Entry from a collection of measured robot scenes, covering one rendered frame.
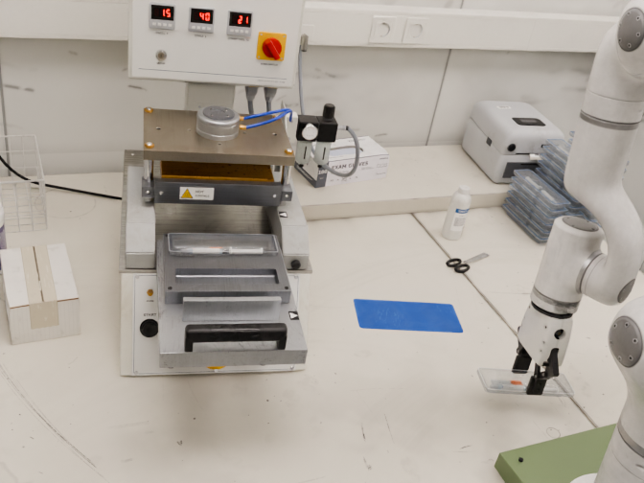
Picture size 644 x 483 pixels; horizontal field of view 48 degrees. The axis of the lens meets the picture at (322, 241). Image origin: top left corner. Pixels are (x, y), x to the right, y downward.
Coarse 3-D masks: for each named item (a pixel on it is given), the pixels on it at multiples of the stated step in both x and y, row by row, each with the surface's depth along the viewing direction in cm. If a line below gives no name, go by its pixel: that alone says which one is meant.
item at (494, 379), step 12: (480, 372) 135; (492, 372) 136; (504, 372) 137; (516, 372) 137; (528, 372) 138; (492, 384) 133; (504, 384) 134; (516, 384) 134; (552, 384) 137; (564, 384) 138
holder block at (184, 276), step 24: (168, 264) 118; (192, 264) 119; (216, 264) 120; (240, 264) 121; (264, 264) 122; (168, 288) 113; (192, 288) 114; (216, 288) 115; (240, 288) 116; (264, 288) 117; (288, 288) 118
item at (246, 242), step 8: (176, 240) 123; (184, 240) 123; (192, 240) 123; (200, 240) 124; (208, 240) 124; (216, 240) 125; (224, 240) 125; (232, 240) 125; (240, 240) 126; (248, 240) 126; (256, 240) 126; (264, 240) 127; (272, 240) 127; (176, 248) 121; (184, 248) 121; (192, 248) 121; (200, 248) 122; (208, 248) 122; (216, 248) 122; (224, 248) 123; (232, 248) 123; (240, 248) 123; (248, 248) 124; (256, 248) 124; (264, 248) 125; (272, 248) 125
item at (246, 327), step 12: (192, 324) 105; (204, 324) 105; (216, 324) 105; (228, 324) 106; (240, 324) 106; (252, 324) 106; (264, 324) 107; (276, 324) 107; (192, 336) 104; (204, 336) 104; (216, 336) 105; (228, 336) 105; (240, 336) 106; (252, 336) 106; (264, 336) 107; (276, 336) 107; (192, 348) 105
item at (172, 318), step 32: (160, 256) 124; (160, 288) 117; (160, 320) 110; (192, 320) 111; (224, 320) 112; (256, 320) 114; (288, 320) 115; (160, 352) 104; (192, 352) 105; (224, 352) 107; (256, 352) 108; (288, 352) 109
